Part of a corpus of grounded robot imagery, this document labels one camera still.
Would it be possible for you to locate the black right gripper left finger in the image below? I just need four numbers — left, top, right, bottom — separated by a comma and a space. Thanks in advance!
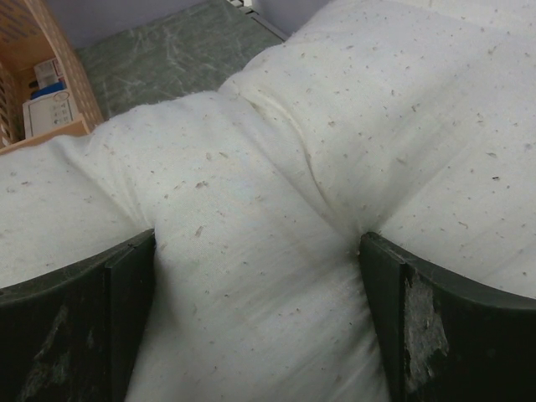
1, 230, 156, 401

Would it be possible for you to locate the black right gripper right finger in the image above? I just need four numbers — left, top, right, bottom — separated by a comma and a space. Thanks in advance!
358, 233, 535, 401

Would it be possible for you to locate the white pillow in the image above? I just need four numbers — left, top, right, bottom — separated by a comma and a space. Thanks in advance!
1, 1, 535, 401

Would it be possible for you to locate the white blue medicine box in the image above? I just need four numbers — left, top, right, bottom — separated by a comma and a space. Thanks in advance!
23, 58, 78, 139

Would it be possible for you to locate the orange desk file organizer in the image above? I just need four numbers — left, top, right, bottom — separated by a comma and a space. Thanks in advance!
1, 0, 104, 153

